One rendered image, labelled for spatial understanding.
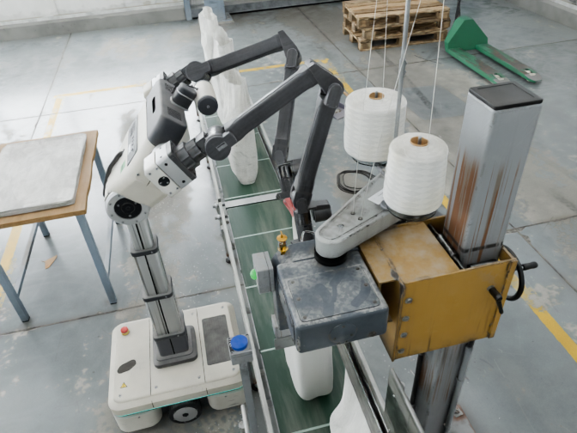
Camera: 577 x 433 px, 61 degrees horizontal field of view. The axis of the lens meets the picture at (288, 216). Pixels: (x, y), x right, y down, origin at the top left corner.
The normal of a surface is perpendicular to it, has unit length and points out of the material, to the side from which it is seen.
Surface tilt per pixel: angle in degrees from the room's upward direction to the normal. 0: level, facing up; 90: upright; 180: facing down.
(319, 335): 90
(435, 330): 90
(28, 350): 0
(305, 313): 0
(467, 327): 90
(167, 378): 0
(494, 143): 90
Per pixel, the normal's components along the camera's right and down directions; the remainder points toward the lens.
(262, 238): -0.05, -0.79
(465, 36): 0.22, 0.36
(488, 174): 0.23, 0.58
